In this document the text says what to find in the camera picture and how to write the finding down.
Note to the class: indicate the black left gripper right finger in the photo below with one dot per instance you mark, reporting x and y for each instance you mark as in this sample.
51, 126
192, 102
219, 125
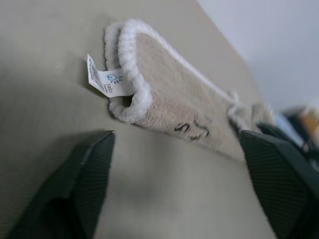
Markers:
276, 174

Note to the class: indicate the beige fluffy slipper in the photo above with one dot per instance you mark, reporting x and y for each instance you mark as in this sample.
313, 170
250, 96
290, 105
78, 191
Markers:
169, 89

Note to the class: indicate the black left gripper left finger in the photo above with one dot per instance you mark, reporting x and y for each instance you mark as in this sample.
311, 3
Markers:
74, 184

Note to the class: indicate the blurred dark object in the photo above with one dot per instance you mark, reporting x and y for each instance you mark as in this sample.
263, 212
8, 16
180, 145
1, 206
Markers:
296, 129

